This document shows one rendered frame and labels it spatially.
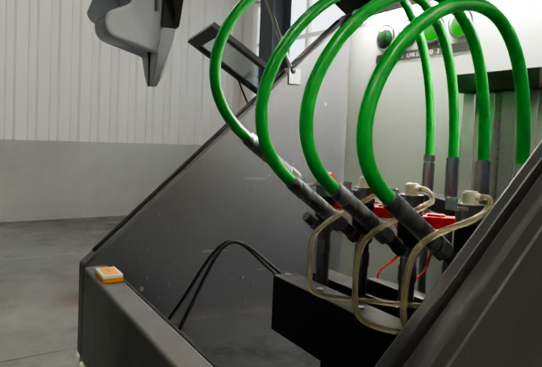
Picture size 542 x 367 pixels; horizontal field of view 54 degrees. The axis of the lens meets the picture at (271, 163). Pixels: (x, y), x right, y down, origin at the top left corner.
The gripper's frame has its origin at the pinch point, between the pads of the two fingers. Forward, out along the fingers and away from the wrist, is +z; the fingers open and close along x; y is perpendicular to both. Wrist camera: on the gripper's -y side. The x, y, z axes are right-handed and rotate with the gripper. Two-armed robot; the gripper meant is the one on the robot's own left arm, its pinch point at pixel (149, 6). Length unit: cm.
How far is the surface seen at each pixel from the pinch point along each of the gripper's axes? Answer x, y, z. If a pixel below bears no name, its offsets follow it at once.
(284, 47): 9.0, -4.8, 14.8
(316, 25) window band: -523, -367, 3
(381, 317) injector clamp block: 6.8, 7.5, 44.3
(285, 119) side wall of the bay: -35.5, -19.6, 24.0
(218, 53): 1.9, -1.7, 9.8
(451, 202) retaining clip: 18.2, -2.0, 36.9
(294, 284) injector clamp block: -7.2, 8.9, 38.7
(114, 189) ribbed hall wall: -682, -60, -19
